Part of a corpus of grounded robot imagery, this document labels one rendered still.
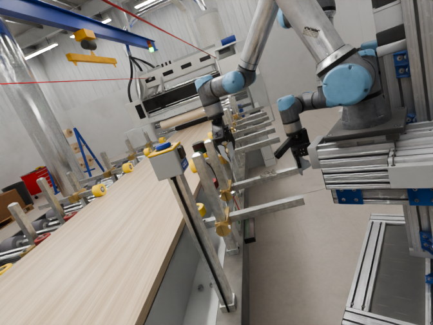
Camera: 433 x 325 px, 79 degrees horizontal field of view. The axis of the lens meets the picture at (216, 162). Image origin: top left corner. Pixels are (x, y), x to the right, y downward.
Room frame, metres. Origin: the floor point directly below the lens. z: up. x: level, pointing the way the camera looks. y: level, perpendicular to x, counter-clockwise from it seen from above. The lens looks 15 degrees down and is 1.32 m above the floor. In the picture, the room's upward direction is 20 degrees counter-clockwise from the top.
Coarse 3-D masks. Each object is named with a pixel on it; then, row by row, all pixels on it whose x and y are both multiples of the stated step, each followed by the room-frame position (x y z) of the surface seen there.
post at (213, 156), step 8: (208, 144) 1.14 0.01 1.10; (208, 152) 1.14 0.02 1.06; (216, 152) 1.16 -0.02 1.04; (216, 160) 1.13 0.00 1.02; (216, 168) 1.14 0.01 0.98; (216, 176) 1.14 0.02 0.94; (224, 176) 1.14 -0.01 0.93; (224, 184) 1.14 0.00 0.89; (232, 200) 1.13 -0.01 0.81; (232, 208) 1.14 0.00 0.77
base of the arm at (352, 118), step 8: (368, 96) 0.80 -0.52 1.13; (376, 96) 0.80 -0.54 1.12; (360, 104) 0.81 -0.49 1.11; (368, 104) 0.80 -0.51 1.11; (376, 104) 0.79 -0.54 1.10; (384, 104) 0.80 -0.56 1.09; (344, 112) 0.86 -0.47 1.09; (352, 112) 0.82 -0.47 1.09; (360, 112) 0.80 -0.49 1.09; (368, 112) 0.79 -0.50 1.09; (376, 112) 0.79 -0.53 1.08; (384, 112) 0.79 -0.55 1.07; (344, 120) 0.86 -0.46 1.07; (352, 120) 0.82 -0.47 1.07; (360, 120) 0.80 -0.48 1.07; (368, 120) 0.79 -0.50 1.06; (376, 120) 0.78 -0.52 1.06; (384, 120) 0.78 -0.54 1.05; (344, 128) 0.86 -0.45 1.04; (352, 128) 0.82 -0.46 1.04; (360, 128) 0.80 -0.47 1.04
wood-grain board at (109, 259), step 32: (192, 128) 3.55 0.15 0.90; (128, 192) 1.56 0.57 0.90; (160, 192) 1.34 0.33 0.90; (192, 192) 1.17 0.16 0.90; (64, 224) 1.38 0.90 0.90; (96, 224) 1.20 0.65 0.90; (128, 224) 1.06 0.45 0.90; (160, 224) 0.94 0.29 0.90; (32, 256) 1.10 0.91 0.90; (64, 256) 0.97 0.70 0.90; (96, 256) 0.87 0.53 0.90; (128, 256) 0.79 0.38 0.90; (160, 256) 0.72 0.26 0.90; (0, 288) 0.90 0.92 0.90; (32, 288) 0.81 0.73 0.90; (64, 288) 0.74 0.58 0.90; (96, 288) 0.67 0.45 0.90; (128, 288) 0.62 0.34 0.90; (0, 320) 0.69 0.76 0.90; (32, 320) 0.63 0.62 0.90; (64, 320) 0.58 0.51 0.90; (96, 320) 0.54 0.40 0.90; (128, 320) 0.50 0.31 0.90
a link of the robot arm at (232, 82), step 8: (232, 72) 0.98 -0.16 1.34; (240, 72) 1.06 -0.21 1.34; (216, 80) 1.02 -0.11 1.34; (224, 80) 0.98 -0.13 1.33; (232, 80) 0.96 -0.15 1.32; (240, 80) 0.99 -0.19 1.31; (216, 88) 1.01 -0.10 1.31; (224, 88) 0.99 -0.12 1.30; (232, 88) 0.98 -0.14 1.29; (240, 88) 0.98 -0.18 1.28; (216, 96) 1.04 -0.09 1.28
